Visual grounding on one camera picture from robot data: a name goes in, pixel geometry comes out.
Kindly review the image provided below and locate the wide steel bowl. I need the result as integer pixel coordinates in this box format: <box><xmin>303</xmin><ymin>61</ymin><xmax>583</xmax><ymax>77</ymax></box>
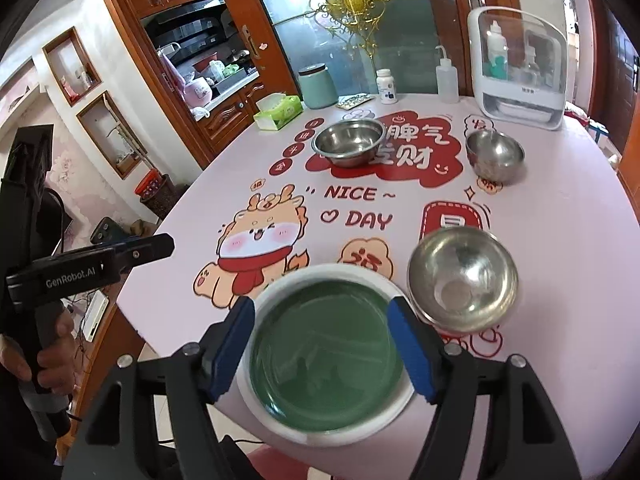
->
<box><xmin>311</xmin><ymin>118</ymin><xmax>387</xmax><ymax>168</ymax></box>

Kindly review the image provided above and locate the pink bowl with steel lining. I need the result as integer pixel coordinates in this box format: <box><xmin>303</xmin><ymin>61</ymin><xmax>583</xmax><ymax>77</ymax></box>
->
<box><xmin>406</xmin><ymin>226</ymin><xmax>520</xmax><ymax>336</ymax></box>

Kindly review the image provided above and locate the wooden wall niche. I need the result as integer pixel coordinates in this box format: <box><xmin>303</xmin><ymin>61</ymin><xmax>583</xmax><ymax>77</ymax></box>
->
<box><xmin>42</xmin><ymin>26</ymin><xmax>103</xmax><ymax>106</ymax></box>
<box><xmin>77</xmin><ymin>91</ymin><xmax>148</xmax><ymax>180</ymax></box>

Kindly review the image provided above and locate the gold door ornament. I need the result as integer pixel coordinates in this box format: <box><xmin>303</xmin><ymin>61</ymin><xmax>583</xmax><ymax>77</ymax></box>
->
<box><xmin>272</xmin><ymin>0</ymin><xmax>451</xmax><ymax>66</ymax></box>

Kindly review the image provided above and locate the green plate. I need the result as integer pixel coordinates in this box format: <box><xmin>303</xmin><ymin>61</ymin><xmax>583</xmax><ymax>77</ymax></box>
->
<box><xmin>248</xmin><ymin>280</ymin><xmax>407</xmax><ymax>433</ymax></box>

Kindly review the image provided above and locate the person's left hand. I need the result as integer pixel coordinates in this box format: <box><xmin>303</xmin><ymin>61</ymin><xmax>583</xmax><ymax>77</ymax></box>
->
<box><xmin>0</xmin><ymin>310</ymin><xmax>77</xmax><ymax>401</ymax></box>

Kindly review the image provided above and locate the green tissue box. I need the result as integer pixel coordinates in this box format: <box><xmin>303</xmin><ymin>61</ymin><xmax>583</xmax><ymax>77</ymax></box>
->
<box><xmin>252</xmin><ymin>94</ymin><xmax>305</xmax><ymax>132</ymax></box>

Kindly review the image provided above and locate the white pill bottle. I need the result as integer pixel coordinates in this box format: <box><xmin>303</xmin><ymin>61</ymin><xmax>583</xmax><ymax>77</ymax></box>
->
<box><xmin>376</xmin><ymin>68</ymin><xmax>397</xmax><ymax>105</ymax></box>

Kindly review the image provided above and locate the dark woven bin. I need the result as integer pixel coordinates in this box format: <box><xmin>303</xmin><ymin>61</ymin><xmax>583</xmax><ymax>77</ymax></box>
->
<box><xmin>140</xmin><ymin>174</ymin><xmax>179</xmax><ymax>217</ymax></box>

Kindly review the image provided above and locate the white storage box clear lid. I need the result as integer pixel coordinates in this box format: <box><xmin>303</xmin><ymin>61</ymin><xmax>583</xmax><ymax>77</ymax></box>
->
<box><xmin>467</xmin><ymin>6</ymin><xmax>568</xmax><ymax>131</ymax></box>

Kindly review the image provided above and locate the large white plate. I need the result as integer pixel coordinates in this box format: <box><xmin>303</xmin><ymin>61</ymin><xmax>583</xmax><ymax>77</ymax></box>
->
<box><xmin>235</xmin><ymin>262</ymin><xmax>418</xmax><ymax>448</ymax></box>

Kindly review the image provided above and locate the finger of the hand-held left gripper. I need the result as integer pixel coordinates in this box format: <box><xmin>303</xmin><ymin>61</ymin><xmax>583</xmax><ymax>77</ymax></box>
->
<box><xmin>116</xmin><ymin>233</ymin><xmax>176</xmax><ymax>275</ymax></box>
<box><xmin>111</xmin><ymin>238</ymin><xmax>154</xmax><ymax>255</ymax></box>

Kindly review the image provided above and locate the wooden kitchen cabinet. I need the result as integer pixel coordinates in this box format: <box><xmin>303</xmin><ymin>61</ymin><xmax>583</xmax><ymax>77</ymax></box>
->
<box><xmin>97</xmin><ymin>0</ymin><xmax>301</xmax><ymax>168</ymax></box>

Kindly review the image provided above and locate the frosted glass door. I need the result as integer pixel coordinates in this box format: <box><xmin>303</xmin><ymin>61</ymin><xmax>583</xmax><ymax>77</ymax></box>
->
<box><xmin>245</xmin><ymin>0</ymin><xmax>451</xmax><ymax>111</ymax></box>

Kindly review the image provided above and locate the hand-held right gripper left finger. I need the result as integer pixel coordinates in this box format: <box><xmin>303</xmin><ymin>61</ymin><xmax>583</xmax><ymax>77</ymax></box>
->
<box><xmin>60</xmin><ymin>296</ymin><xmax>257</xmax><ymax>480</ymax></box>

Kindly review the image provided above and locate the pink electric kettle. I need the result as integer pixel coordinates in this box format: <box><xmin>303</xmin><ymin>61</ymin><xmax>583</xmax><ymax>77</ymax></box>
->
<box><xmin>182</xmin><ymin>75</ymin><xmax>213</xmax><ymax>108</ymax></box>

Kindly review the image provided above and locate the green canister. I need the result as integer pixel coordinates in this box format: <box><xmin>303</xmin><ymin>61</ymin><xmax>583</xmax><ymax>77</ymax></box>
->
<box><xmin>298</xmin><ymin>62</ymin><xmax>339</xmax><ymax>110</ymax></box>

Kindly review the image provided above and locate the clear squeeze bottle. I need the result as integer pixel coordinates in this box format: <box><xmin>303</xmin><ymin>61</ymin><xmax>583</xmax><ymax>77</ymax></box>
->
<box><xmin>434</xmin><ymin>45</ymin><xmax>460</xmax><ymax>105</ymax></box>

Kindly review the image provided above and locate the deep steel bowl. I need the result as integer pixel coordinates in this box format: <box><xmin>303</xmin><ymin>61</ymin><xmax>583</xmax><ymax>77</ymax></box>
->
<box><xmin>465</xmin><ymin>130</ymin><xmax>526</xmax><ymax>185</ymax></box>

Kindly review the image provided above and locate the dark wooden door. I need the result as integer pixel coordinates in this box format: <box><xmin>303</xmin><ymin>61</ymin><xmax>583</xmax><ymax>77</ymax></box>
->
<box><xmin>587</xmin><ymin>0</ymin><xmax>640</xmax><ymax>161</ymax></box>

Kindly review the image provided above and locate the white and teal bottle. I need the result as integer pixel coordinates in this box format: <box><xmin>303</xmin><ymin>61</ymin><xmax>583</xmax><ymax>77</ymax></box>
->
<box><xmin>487</xmin><ymin>20</ymin><xmax>509</xmax><ymax>81</ymax></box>

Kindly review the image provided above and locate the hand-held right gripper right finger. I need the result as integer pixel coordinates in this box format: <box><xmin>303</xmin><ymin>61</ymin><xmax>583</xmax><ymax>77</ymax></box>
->
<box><xmin>386</xmin><ymin>296</ymin><xmax>583</xmax><ymax>480</ymax></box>

